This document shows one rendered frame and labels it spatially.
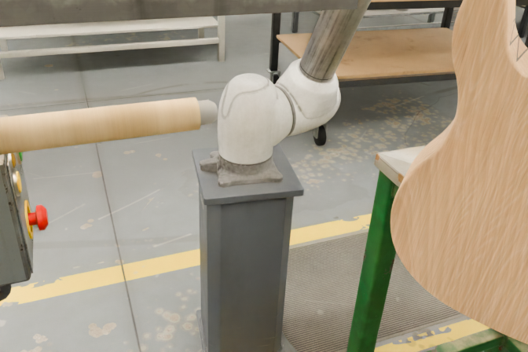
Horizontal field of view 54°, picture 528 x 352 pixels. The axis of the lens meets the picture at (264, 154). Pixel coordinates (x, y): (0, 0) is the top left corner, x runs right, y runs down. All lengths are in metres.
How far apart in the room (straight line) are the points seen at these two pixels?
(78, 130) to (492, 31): 0.36
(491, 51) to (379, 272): 0.88
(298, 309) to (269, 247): 0.57
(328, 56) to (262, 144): 0.29
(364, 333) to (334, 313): 0.64
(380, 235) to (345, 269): 1.04
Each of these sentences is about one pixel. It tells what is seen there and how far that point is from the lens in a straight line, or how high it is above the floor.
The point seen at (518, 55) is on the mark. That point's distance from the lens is 0.48.
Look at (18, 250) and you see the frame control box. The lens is 0.81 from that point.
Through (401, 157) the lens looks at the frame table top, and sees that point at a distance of 1.15.
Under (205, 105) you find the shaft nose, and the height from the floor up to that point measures 1.26.
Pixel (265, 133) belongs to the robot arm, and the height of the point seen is 0.84.
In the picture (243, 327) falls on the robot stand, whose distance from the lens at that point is 1.72.
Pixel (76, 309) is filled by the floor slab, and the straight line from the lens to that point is 2.11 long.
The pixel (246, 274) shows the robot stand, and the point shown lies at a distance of 1.56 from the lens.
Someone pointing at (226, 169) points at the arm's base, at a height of 0.73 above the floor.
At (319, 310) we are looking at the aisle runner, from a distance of 2.05.
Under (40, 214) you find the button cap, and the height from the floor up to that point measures 0.99.
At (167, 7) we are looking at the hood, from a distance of 0.31.
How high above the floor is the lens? 1.46
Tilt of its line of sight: 29 degrees down
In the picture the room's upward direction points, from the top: 3 degrees clockwise
